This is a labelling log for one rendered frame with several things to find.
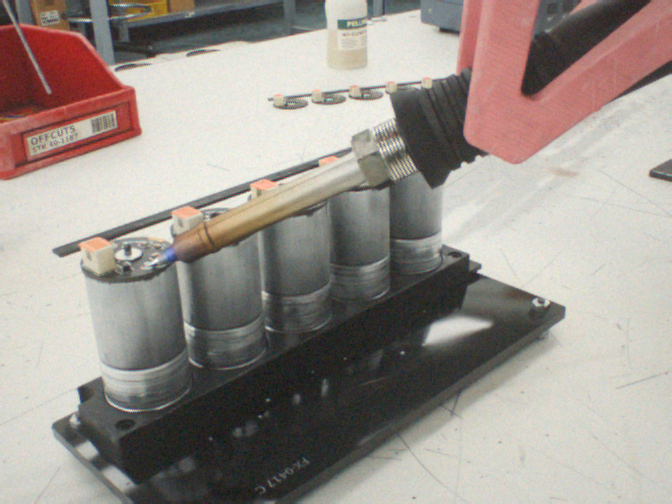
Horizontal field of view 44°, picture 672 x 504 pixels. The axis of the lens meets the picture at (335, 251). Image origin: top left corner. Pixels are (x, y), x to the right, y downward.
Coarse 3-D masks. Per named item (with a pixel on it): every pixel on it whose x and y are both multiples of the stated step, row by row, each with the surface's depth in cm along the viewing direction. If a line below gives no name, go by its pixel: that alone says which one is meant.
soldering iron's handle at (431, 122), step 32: (608, 0) 18; (640, 0) 18; (544, 32) 18; (576, 32) 18; (608, 32) 18; (544, 64) 18; (416, 96) 19; (448, 96) 19; (416, 128) 18; (448, 128) 19; (416, 160) 19; (448, 160) 19
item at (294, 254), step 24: (312, 216) 25; (264, 240) 25; (288, 240) 25; (312, 240) 25; (264, 264) 25; (288, 264) 25; (312, 264) 25; (264, 288) 26; (288, 288) 25; (312, 288) 26; (264, 312) 26; (288, 312) 26; (312, 312) 26
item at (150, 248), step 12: (120, 240) 23; (132, 240) 23; (144, 240) 23; (156, 240) 23; (144, 252) 22; (156, 252) 22; (120, 264) 21; (132, 264) 21; (168, 264) 21; (96, 276) 21; (108, 276) 21; (120, 276) 21; (132, 276) 21; (144, 276) 21
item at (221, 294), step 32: (224, 256) 23; (256, 256) 24; (192, 288) 23; (224, 288) 23; (256, 288) 24; (192, 320) 24; (224, 320) 24; (256, 320) 24; (192, 352) 24; (224, 352) 24; (256, 352) 25
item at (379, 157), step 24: (360, 144) 19; (384, 144) 19; (336, 168) 20; (360, 168) 19; (384, 168) 19; (408, 168) 19; (288, 192) 20; (312, 192) 20; (336, 192) 20; (216, 216) 21; (240, 216) 20; (264, 216) 20; (288, 216) 20; (192, 240) 21; (216, 240) 20
